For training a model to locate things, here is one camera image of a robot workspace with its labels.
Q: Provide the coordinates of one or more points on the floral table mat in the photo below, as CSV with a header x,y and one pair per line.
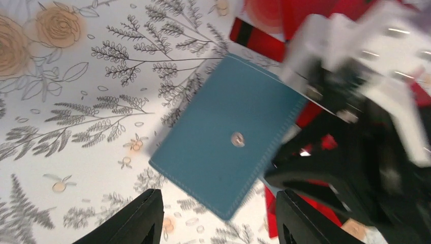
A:
x,y
89,91

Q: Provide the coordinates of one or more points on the teal card holder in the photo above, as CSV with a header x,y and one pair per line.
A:
x,y
227,135

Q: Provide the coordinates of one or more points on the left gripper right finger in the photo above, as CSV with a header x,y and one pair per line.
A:
x,y
298,222

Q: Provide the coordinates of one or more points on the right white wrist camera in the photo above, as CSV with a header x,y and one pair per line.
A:
x,y
388,46

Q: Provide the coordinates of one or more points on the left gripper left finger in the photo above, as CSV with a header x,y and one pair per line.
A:
x,y
138,222

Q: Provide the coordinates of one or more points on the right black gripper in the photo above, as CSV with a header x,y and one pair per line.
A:
x,y
361,170

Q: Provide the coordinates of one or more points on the pile of red cards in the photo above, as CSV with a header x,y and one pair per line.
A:
x,y
267,27

